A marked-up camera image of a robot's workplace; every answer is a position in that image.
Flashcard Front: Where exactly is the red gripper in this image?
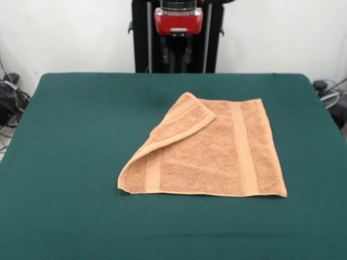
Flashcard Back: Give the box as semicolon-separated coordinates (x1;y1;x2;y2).
153;6;204;64

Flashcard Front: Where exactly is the orange terry towel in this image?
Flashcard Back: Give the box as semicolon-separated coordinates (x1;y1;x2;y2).
117;91;288;198

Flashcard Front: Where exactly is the dark green table cloth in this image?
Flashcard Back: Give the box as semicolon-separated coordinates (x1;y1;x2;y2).
0;72;347;260

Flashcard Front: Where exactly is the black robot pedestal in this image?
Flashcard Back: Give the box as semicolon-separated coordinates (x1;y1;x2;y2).
127;0;226;74

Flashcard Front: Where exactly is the black cable tangle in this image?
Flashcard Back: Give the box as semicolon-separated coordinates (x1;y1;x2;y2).
0;54;32;160

